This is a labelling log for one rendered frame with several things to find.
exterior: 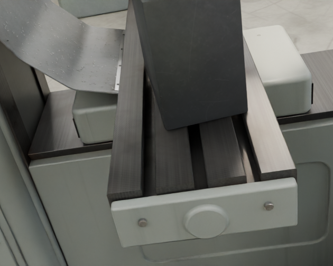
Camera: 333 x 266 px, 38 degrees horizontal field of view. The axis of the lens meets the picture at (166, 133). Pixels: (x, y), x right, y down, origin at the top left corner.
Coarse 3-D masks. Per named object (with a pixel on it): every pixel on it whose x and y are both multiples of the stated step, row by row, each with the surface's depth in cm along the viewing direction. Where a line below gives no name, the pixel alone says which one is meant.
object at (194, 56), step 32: (160, 0) 57; (192, 0) 57; (224, 0) 58; (160, 32) 59; (192, 32) 60; (224, 32) 60; (160, 64) 61; (192, 64) 62; (224, 64) 63; (160, 96) 64; (192, 96) 65; (224, 96) 65
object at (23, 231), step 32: (0, 64) 97; (0, 96) 94; (32, 96) 115; (0, 128) 96; (32, 128) 111; (0, 160) 98; (0, 192) 101; (32, 192) 106; (0, 224) 105; (32, 224) 108; (0, 256) 110; (32, 256) 112
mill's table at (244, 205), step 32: (128, 0) 116; (128, 32) 99; (128, 64) 86; (128, 96) 77; (256, 96) 71; (128, 128) 69; (160, 128) 68; (192, 128) 71; (224, 128) 66; (256, 128) 64; (128, 160) 63; (160, 160) 62; (192, 160) 65; (224, 160) 60; (256, 160) 59; (288, 160) 58; (128, 192) 58; (160, 192) 58; (192, 192) 58; (224, 192) 57; (256, 192) 56; (288, 192) 56; (128, 224) 59; (160, 224) 59; (192, 224) 58; (224, 224) 58; (256, 224) 59; (288, 224) 59
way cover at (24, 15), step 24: (24, 0) 103; (48, 0) 114; (0, 24) 89; (24, 24) 98; (48, 24) 106; (72, 24) 114; (24, 48) 92; (48, 48) 98; (72, 48) 105; (96, 48) 109; (120, 48) 110; (48, 72) 92; (72, 72) 97; (96, 72) 100; (120, 72) 100
